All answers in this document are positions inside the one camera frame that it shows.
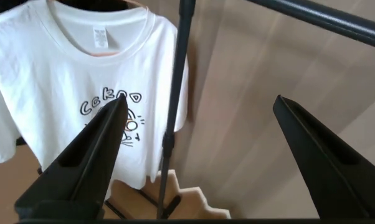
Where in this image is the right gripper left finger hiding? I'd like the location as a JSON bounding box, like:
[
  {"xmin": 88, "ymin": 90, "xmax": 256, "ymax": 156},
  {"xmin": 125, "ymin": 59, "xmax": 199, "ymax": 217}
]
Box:
[{"xmin": 14, "ymin": 93, "xmax": 129, "ymax": 220}]

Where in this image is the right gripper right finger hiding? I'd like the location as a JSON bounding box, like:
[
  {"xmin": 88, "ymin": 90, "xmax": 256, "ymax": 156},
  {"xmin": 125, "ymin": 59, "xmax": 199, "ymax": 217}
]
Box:
[{"xmin": 272, "ymin": 95, "xmax": 375, "ymax": 218}]

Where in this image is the white garment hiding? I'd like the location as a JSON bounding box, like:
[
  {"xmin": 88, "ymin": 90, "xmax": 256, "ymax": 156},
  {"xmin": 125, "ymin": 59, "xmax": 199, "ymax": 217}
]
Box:
[{"xmin": 0, "ymin": 0, "xmax": 189, "ymax": 200}]

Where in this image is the pink clothes hanger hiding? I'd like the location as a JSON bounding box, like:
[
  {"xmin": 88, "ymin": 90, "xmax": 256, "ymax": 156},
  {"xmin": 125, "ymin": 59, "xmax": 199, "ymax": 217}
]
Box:
[{"xmin": 47, "ymin": 0, "xmax": 148, "ymax": 57}]

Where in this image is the black clothes rack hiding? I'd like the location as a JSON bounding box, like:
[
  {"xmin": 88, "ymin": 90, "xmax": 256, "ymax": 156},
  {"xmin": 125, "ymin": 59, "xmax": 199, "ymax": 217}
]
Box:
[{"xmin": 15, "ymin": 0, "xmax": 375, "ymax": 220}]

